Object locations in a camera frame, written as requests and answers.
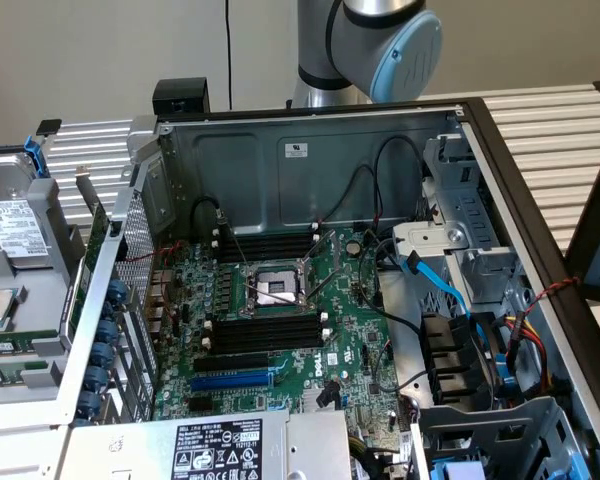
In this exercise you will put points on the white latch RAM slot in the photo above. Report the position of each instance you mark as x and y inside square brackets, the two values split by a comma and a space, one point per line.
[280, 248]
[270, 346]
[280, 235]
[270, 328]

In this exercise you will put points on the blue expansion slot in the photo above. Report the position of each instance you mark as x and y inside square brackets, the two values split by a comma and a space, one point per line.
[230, 383]

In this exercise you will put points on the black box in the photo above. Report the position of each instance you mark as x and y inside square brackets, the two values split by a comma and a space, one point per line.
[180, 95]

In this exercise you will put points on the grey metal PC case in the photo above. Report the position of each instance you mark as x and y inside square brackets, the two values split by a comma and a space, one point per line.
[330, 165]

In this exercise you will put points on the blue plastic disk rail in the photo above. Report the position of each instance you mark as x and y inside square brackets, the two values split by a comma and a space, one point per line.
[35, 155]

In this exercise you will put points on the silver chipset heatsink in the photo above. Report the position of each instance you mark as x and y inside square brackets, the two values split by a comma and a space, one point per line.
[312, 400]

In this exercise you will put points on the silver network port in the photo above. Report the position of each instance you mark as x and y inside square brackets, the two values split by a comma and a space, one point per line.
[161, 278]

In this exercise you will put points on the green graphics card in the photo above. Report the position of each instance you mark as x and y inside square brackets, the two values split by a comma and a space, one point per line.
[97, 220]

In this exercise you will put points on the white sticker label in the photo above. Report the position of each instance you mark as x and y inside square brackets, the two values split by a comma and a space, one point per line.
[295, 150]

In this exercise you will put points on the black plastic fan duct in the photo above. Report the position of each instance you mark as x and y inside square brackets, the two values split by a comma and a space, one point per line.
[445, 345]

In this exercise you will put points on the grey parts rack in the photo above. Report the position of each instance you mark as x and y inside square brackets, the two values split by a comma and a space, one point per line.
[45, 210]

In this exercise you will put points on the silver disk bay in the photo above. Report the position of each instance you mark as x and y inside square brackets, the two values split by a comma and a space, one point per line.
[430, 237]

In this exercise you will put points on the light blue plastic tab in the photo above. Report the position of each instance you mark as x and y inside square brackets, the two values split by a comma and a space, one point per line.
[455, 472]

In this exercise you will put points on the long black expansion slot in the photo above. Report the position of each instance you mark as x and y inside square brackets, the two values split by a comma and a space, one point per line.
[230, 364]

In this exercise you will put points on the CPU socket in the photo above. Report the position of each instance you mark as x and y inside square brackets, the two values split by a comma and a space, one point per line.
[267, 300]

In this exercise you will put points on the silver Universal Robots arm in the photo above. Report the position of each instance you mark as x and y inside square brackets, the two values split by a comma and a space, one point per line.
[330, 50]

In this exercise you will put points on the grey power supply unit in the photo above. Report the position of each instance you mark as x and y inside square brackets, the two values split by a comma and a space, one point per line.
[230, 450]

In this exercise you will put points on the grey metal drive cage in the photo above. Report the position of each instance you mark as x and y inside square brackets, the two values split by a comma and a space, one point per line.
[505, 425]

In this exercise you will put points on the silver hard disk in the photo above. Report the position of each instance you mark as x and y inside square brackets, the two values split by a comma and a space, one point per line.
[15, 230]

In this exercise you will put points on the blue slot retainer clip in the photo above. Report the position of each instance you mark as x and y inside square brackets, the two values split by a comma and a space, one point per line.
[107, 331]
[88, 403]
[116, 292]
[96, 378]
[101, 354]

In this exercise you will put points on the short black expansion slot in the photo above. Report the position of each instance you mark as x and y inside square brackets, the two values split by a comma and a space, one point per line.
[202, 404]

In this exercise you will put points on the coin cell battery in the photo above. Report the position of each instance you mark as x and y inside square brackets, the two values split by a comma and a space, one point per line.
[352, 246]

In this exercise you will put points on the green Dell motherboard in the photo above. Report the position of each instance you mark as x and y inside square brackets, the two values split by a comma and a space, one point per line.
[350, 320]

